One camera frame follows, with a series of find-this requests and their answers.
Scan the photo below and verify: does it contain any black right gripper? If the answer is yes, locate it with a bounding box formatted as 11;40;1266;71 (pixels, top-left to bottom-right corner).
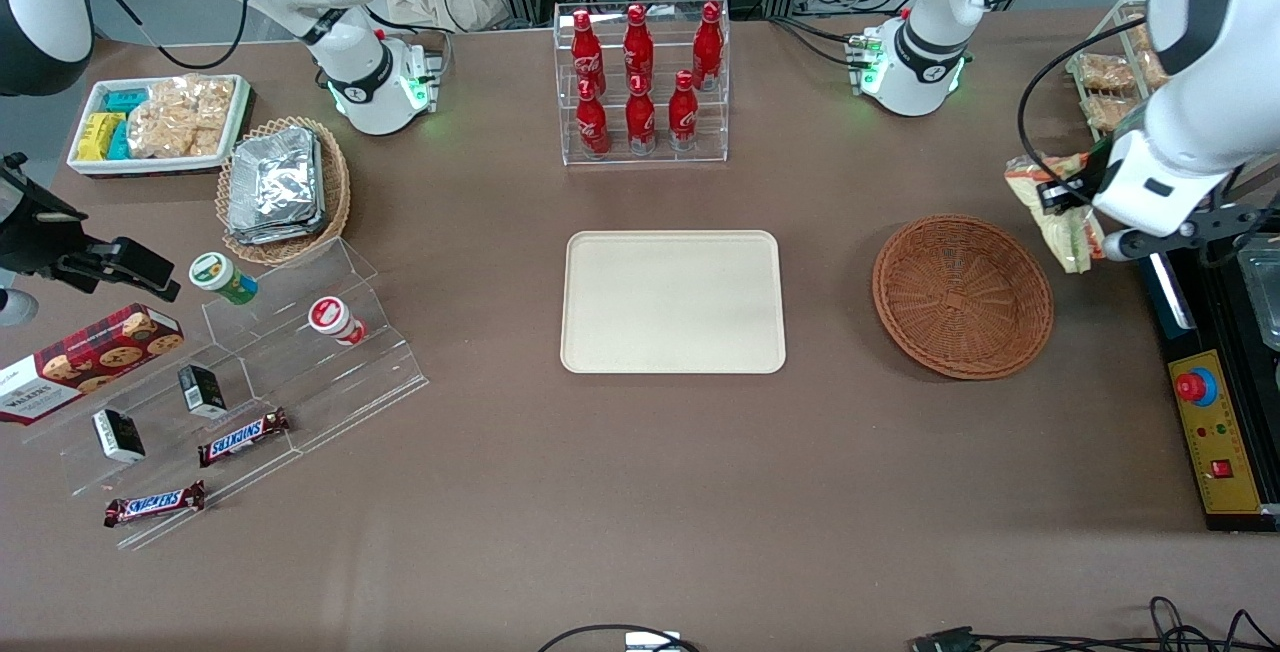
0;154;183;303

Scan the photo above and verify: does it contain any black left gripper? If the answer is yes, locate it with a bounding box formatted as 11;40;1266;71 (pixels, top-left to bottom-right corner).
1037;132;1129;214

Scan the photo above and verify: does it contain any triangle sandwich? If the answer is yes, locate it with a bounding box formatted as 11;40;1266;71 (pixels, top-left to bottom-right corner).
1004;153;1107;276

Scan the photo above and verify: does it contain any white rectangular snack tray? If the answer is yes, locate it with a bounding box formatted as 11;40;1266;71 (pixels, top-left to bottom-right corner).
66;74;252;178

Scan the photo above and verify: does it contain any brown round wicker basket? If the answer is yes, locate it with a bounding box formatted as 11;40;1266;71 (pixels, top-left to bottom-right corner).
872;214;1055;381

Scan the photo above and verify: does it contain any light wicker basket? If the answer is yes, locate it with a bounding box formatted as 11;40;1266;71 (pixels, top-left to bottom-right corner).
215;116;353;267

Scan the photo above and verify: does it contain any beige plastic tray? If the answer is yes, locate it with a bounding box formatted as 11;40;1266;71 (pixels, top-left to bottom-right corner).
560;230;788;375

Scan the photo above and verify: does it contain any red tartan cookie box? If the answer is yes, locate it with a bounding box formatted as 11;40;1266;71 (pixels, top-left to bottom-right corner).
0;303;187;426

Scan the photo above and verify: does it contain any green snack cup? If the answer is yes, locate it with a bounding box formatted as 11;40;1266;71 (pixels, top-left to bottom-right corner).
188;251;260;307

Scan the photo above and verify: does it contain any yellow snack pack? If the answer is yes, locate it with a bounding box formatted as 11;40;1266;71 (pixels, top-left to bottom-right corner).
76;112;126;162

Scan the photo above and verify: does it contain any small black box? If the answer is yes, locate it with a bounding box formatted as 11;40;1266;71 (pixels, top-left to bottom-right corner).
91;407;148;465
177;363;229;420

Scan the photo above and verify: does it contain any clear bag of crackers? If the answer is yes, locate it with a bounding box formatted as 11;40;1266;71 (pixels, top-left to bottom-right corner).
126;74;237;160

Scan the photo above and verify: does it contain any silver foil pack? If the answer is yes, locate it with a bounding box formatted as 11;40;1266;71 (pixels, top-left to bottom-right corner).
226;202;329;246
228;126;325;225

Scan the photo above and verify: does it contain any brown Snickers bar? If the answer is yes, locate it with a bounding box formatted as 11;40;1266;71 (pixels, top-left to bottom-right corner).
103;479;208;529
196;407;293;469

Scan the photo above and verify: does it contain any silver metal pan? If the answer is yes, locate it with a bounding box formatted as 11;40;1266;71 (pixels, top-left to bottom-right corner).
1236;244;1280;353

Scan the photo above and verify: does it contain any red snack cup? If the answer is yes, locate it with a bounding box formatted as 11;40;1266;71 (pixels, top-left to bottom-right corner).
307;296;369;347

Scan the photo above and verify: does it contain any clear acrylic stepped display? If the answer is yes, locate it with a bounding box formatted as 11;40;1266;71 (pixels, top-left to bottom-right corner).
22;237;431;551

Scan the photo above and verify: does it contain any black control box yellow panel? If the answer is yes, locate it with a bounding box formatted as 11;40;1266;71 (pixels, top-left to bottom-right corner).
1134;222;1280;534

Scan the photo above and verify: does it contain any red cola bottle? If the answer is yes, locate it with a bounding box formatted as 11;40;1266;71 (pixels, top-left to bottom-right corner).
692;1;725;91
576;78;611;159
668;70;699;152
626;74;658;155
570;9;606;98
622;3;655;93

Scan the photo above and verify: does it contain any clear acrylic bottle rack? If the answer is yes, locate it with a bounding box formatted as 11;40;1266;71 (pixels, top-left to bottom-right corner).
553;0;731;167

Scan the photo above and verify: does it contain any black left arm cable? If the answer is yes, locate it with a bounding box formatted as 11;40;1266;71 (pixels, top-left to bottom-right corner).
1017;16;1153;175

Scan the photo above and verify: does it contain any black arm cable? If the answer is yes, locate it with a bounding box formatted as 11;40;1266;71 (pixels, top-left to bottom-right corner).
1017;16;1153;175
88;0;253;72

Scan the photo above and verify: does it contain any white wire rack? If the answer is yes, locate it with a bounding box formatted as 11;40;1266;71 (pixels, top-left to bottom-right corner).
1065;0;1173;145

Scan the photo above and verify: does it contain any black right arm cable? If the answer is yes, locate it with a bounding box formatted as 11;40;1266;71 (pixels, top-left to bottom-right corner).
88;0;253;72

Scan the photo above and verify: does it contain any black tangled cable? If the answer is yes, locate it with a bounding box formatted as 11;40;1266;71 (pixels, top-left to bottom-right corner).
975;595;1280;652

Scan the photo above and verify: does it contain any black cable connector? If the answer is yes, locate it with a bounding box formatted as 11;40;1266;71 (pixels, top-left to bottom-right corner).
909;626;983;652

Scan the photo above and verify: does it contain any black looped cable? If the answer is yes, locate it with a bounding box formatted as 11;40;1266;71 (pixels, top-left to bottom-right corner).
536;623;703;652

